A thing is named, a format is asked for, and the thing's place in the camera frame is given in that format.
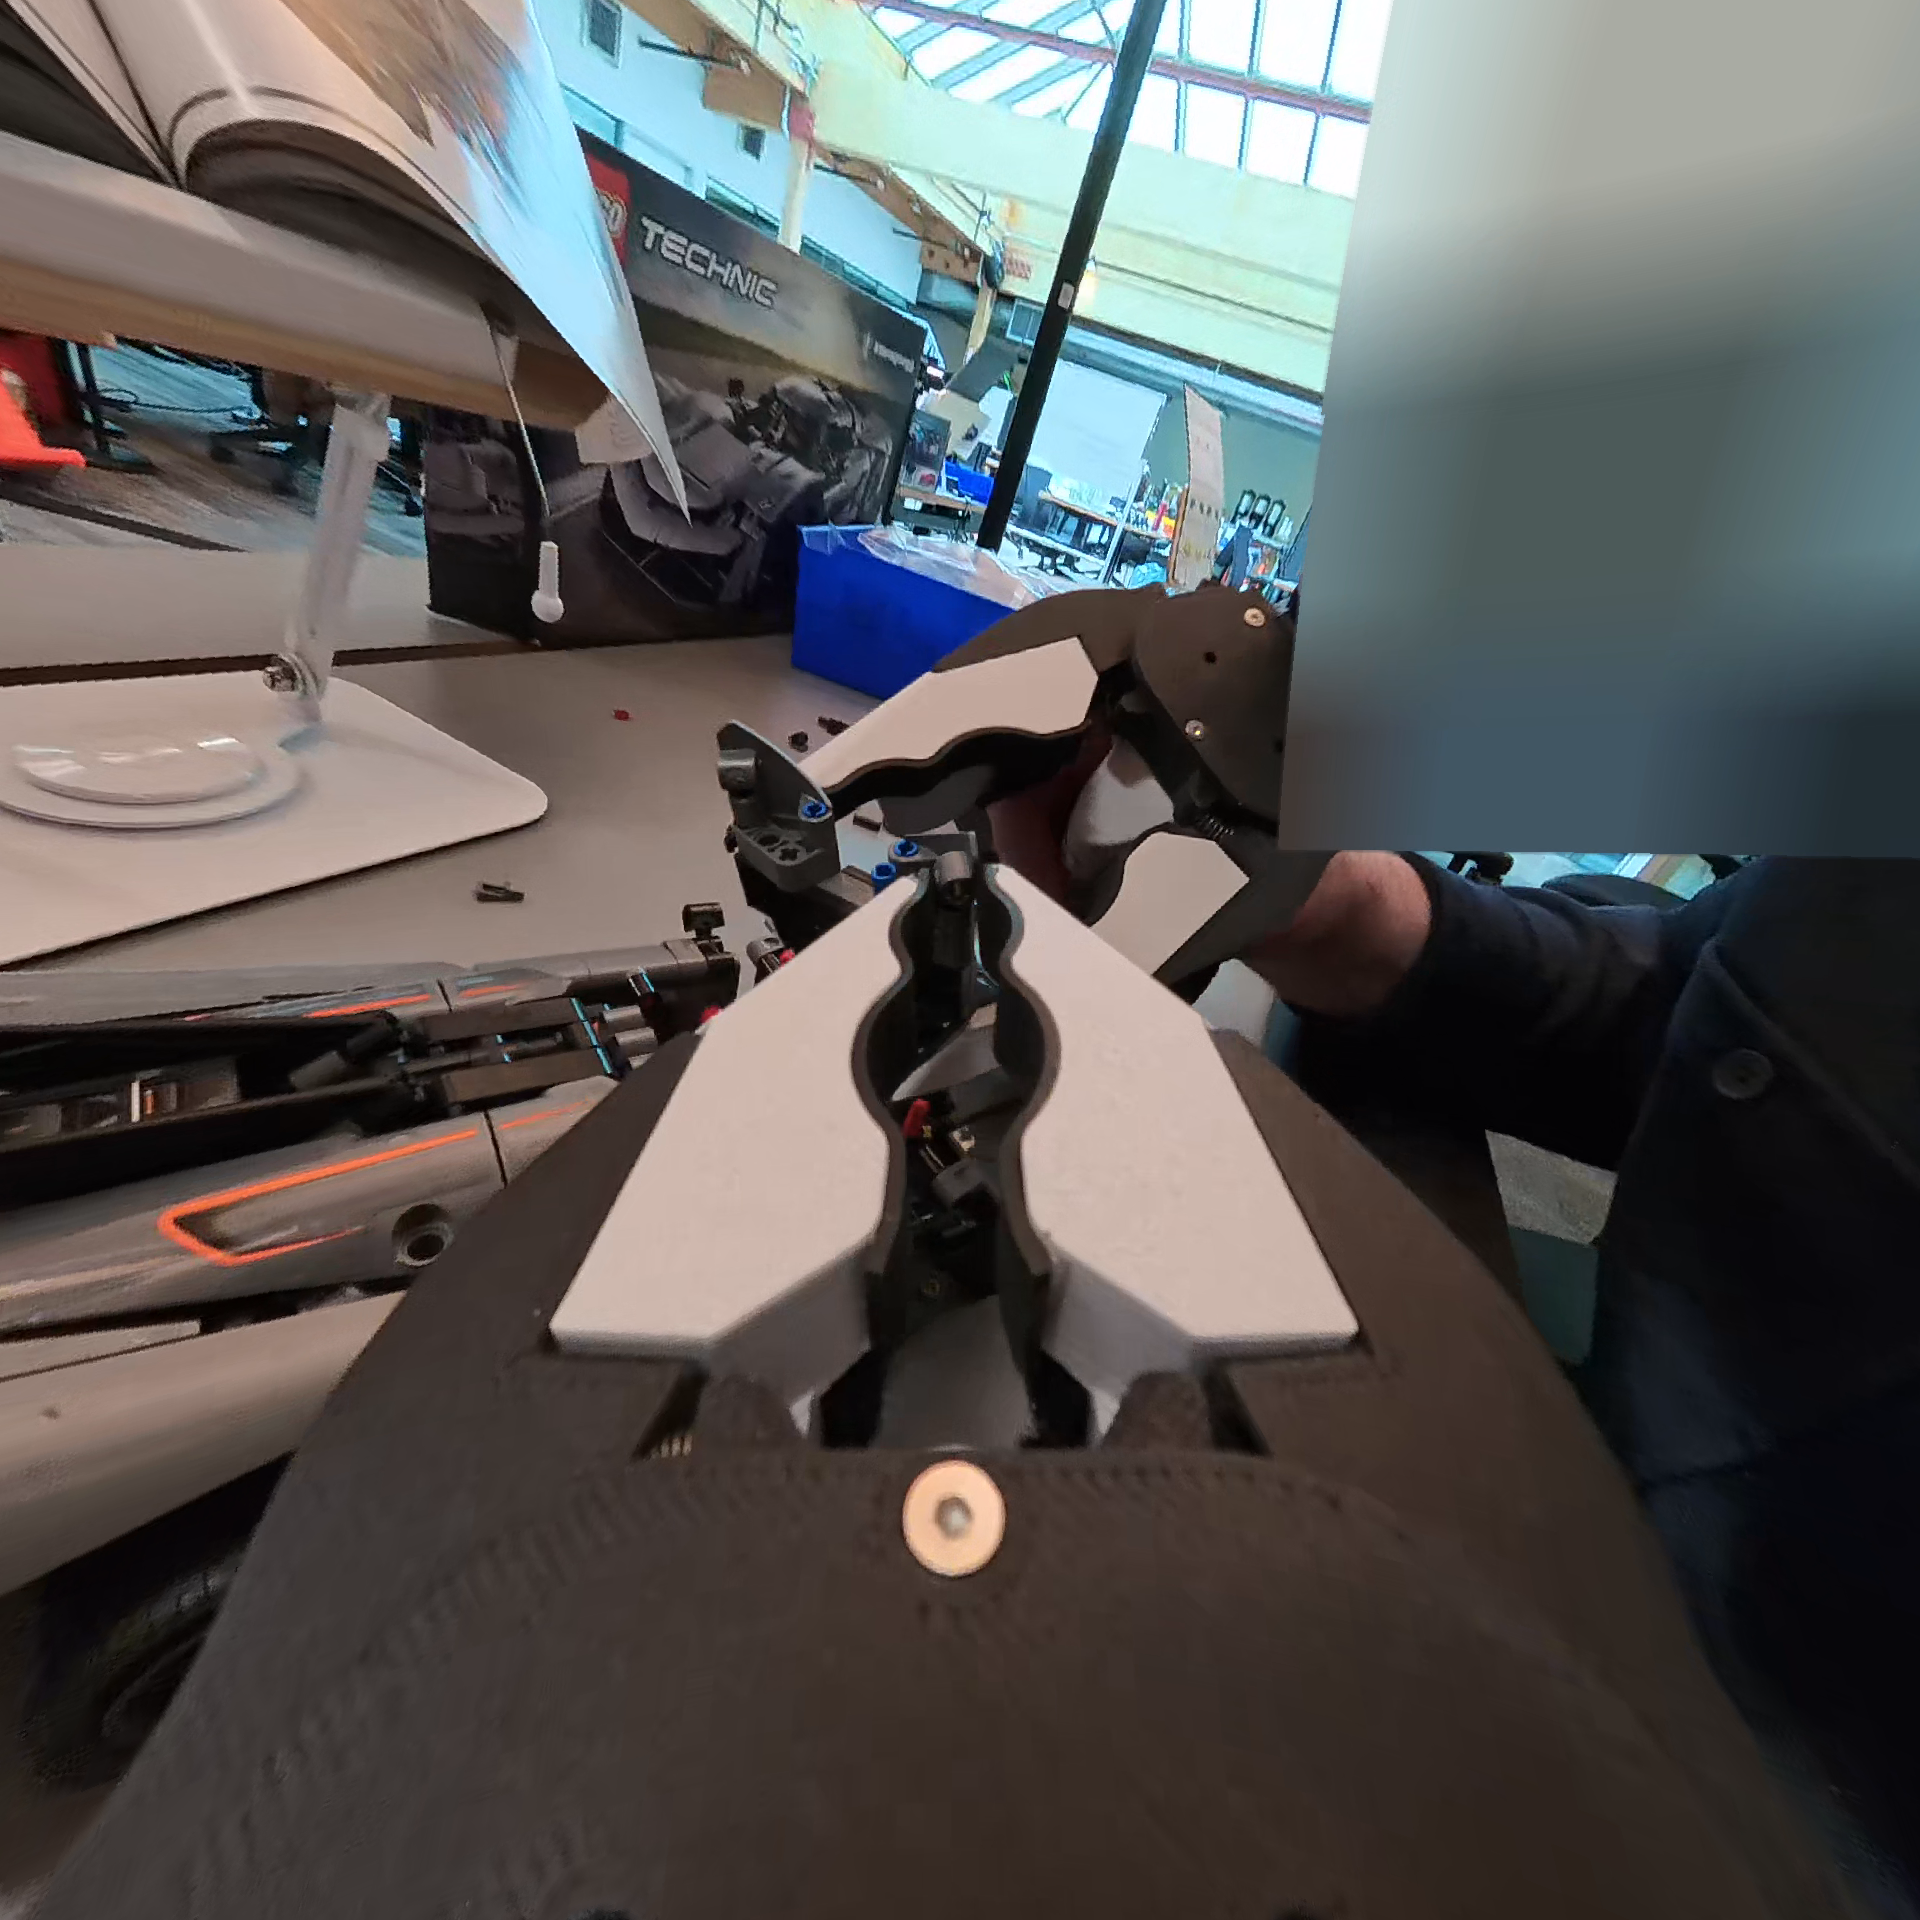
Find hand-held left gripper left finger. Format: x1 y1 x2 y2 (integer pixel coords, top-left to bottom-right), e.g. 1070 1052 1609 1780
546 879 922 1446

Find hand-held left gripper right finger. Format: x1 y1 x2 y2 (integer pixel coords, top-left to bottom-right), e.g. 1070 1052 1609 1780
989 866 1362 1440

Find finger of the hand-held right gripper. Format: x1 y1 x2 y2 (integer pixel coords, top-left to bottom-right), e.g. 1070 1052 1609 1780
1066 750 1256 980
790 634 1109 830

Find dark grey lego fender piece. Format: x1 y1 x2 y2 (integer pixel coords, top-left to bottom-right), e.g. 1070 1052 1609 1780
718 720 902 903

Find grey lego car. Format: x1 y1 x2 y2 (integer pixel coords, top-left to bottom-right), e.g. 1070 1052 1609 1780
0 840 1051 1353

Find person's right forearm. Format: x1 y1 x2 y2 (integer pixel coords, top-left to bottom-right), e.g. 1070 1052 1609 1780
1401 855 1729 1202

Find lego set box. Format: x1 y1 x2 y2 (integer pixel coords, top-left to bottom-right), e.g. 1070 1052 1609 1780
424 128 932 648

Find scattered black lego pins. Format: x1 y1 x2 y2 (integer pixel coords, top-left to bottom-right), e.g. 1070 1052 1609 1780
474 713 886 906

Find blue storage bin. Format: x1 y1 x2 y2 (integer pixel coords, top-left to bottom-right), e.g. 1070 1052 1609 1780
790 527 1051 699

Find clear plastic bag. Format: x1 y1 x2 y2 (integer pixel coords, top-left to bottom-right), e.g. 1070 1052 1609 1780
861 521 1051 602

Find black pole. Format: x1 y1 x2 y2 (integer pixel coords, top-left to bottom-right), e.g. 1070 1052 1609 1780
976 0 1173 513

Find white book stand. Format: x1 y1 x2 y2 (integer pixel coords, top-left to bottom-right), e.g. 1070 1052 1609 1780
0 134 633 966

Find open instruction booklet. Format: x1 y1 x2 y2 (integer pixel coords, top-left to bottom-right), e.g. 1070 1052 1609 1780
0 0 693 519

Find orange traffic cone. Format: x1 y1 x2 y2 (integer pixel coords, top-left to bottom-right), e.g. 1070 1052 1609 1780
0 335 85 473

